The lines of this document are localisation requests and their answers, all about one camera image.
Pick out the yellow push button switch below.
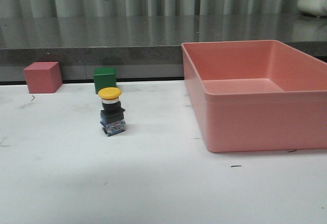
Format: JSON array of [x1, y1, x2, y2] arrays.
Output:
[[98, 87, 126, 137]]

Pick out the dark grey counter shelf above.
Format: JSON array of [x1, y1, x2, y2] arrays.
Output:
[[1, 13, 326, 84]]

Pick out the green cube block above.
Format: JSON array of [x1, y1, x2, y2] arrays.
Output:
[[94, 67, 116, 94]]

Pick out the pink plastic bin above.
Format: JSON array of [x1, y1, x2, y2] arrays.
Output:
[[182, 40, 326, 152]]

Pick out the pink cube block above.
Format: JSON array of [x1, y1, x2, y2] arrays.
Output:
[[24, 61, 63, 94]]

